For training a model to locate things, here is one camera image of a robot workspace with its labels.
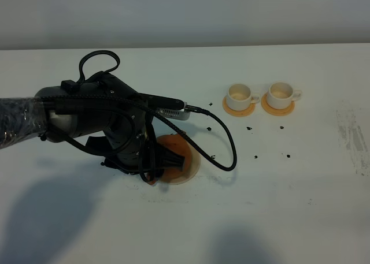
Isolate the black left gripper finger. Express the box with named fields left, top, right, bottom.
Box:
left=157, top=147, right=185, bottom=171

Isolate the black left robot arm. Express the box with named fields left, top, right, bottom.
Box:
left=1, top=72, right=186, bottom=178

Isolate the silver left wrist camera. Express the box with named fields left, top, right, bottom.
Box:
left=140, top=93, right=190, bottom=121

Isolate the white teacup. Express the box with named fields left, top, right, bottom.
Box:
left=226, top=83, right=260, bottom=111
left=267, top=82, right=302, bottom=110

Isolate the black braided camera cable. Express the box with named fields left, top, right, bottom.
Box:
left=37, top=50, right=238, bottom=184

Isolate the left orange coaster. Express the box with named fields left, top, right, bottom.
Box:
left=223, top=96, right=256, bottom=117

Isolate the orange coaster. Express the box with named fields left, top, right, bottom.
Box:
left=261, top=93, right=295, bottom=116
left=223, top=96, right=256, bottom=117

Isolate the beige teapot coaster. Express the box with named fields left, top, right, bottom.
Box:
left=160, top=148, right=201, bottom=185

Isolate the right orange coaster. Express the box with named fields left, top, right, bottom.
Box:
left=261, top=93, right=295, bottom=116

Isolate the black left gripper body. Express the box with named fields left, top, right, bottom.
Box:
left=86, top=113, right=162, bottom=174

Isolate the brown clay teapot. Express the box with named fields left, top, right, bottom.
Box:
left=146, top=134, right=193, bottom=185

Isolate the left white teacup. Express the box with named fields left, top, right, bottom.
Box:
left=226, top=83, right=260, bottom=111

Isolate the right white teacup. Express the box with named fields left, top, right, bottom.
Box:
left=267, top=82, right=302, bottom=110

